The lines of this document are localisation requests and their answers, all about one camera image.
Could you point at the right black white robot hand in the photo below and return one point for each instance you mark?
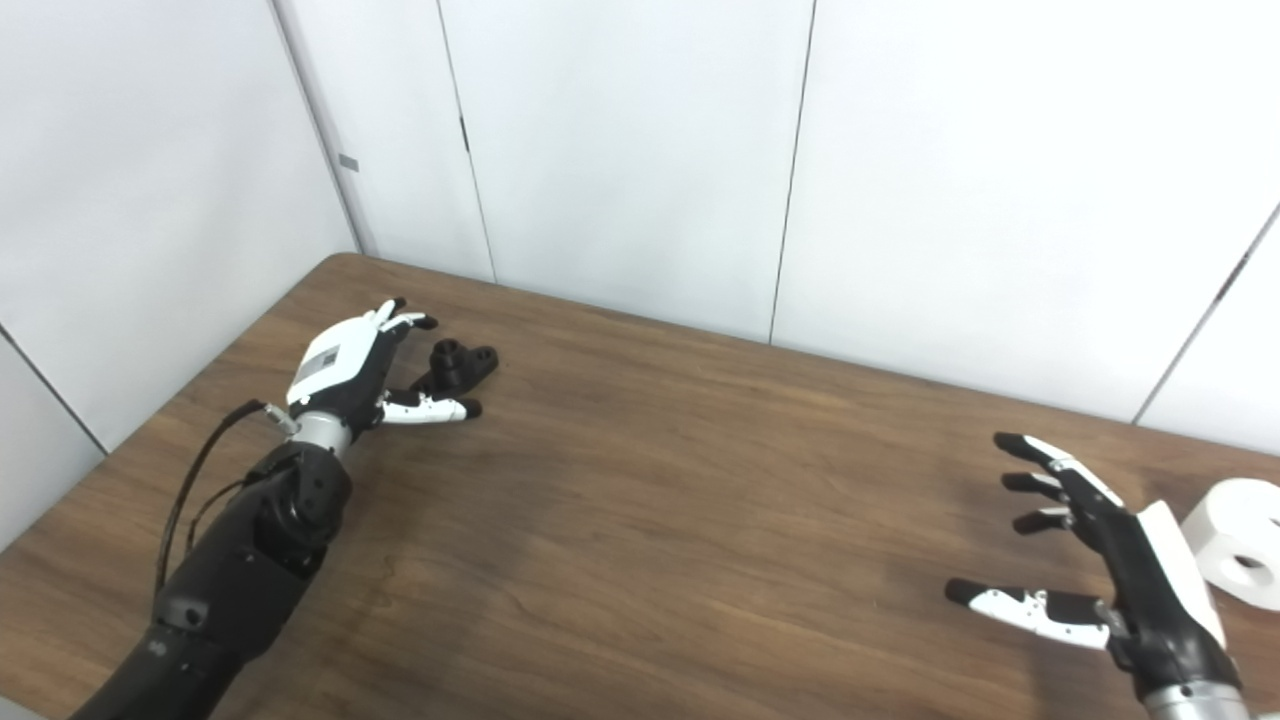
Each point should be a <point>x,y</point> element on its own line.
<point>1150,590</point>

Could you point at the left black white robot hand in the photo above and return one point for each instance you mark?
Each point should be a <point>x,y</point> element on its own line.
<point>340,375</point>

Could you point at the round white plastic piece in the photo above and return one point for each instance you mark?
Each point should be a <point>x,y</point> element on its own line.
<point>1240,520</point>

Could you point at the black plastic holder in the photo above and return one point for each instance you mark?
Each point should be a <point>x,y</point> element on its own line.
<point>455,368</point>

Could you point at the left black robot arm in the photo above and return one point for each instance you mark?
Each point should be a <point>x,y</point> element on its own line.
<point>240,570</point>

